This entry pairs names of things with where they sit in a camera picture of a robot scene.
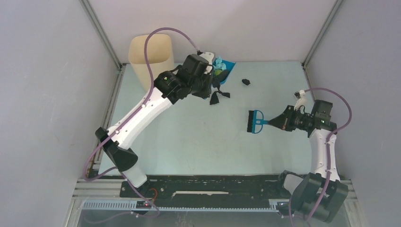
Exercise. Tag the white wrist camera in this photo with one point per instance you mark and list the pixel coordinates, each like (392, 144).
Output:
(209, 57)
(300, 99)

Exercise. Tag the dark blue paper scrap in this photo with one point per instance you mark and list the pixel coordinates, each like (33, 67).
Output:
(215, 82)

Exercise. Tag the beige waste bin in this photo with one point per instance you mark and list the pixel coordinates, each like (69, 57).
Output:
(160, 57)

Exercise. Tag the grey cable duct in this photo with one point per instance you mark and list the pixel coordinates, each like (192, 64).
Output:
(143, 206)

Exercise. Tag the small black paper scrap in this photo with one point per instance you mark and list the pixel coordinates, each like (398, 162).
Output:
(246, 81)

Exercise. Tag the light blue paper scrap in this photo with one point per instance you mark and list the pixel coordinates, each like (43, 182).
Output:
(219, 64)

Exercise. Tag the green paper scrap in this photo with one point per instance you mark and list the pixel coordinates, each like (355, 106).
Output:
(217, 72)

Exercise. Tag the aluminium frame post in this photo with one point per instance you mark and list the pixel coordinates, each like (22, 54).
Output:
(120, 68)
(323, 30)

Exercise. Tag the right aluminium frame post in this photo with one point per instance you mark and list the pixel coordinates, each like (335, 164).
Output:
(323, 30)

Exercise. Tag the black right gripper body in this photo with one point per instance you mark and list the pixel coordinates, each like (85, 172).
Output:
(292, 124)

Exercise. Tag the left aluminium frame post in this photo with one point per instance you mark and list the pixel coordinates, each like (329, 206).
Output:
(120, 68)

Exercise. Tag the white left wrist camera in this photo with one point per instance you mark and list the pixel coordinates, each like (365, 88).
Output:
(209, 57)

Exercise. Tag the blue hand brush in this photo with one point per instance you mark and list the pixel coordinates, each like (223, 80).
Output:
(255, 121)

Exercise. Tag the blue dustpan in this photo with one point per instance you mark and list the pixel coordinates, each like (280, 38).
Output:
(230, 65)

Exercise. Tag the long black paper scrap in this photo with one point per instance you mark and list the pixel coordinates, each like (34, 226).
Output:
(214, 98)

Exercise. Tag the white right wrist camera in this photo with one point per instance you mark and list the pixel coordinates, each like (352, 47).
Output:
(300, 99)

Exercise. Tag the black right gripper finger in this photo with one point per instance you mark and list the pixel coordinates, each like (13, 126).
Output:
(278, 124)
(280, 119)

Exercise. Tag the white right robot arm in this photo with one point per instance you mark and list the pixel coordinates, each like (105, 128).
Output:
(320, 193)

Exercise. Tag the black scrap left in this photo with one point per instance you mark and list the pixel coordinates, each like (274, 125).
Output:
(223, 75)

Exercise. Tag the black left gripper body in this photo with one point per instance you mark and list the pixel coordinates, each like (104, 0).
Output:
(200, 87)

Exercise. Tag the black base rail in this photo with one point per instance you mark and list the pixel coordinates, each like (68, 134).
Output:
(235, 190)

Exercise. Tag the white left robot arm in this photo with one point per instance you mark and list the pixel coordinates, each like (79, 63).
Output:
(117, 140)

